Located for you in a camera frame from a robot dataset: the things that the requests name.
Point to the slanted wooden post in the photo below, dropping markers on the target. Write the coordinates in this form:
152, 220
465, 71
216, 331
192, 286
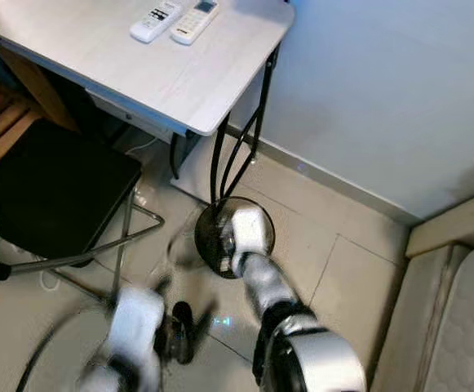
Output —
37, 82

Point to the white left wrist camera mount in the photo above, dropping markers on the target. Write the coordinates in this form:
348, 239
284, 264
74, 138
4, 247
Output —
135, 331

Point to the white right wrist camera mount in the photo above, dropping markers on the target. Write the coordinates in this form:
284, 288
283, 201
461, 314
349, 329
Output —
249, 237

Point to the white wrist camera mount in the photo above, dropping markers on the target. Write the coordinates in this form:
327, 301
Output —
135, 331
249, 237

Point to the white desk with black legs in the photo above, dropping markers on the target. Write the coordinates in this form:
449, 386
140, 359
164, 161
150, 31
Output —
139, 57

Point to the black folding chair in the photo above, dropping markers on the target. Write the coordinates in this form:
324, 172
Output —
57, 188

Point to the white remote with dark buttons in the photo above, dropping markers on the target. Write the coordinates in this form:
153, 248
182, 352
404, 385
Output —
155, 20

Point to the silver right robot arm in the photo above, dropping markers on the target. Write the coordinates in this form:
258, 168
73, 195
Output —
318, 359

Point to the white remote with grey display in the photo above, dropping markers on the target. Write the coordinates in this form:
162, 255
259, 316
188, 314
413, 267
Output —
194, 20

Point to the black mesh waste bin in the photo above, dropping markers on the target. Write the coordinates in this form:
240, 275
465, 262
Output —
216, 245

